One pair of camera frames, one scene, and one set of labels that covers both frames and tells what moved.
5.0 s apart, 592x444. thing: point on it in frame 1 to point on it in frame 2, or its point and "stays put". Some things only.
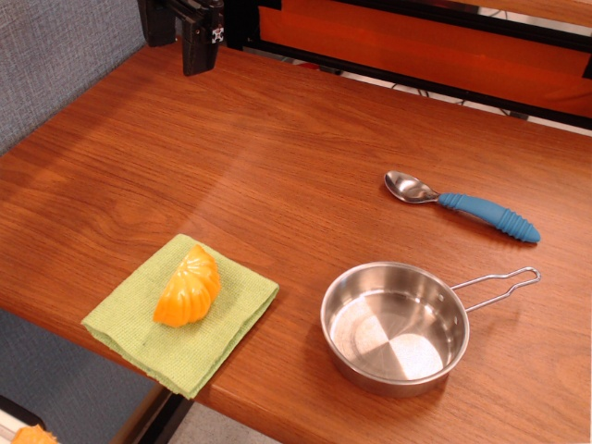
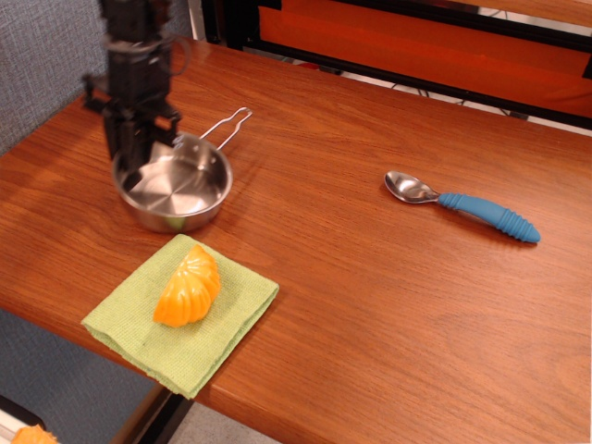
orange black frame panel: (530, 55) stays put
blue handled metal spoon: (410, 190) stays put
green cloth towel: (185, 359) stays put
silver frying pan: (400, 329) to (186, 183)
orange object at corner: (33, 435) stays put
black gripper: (196, 16) to (135, 92)
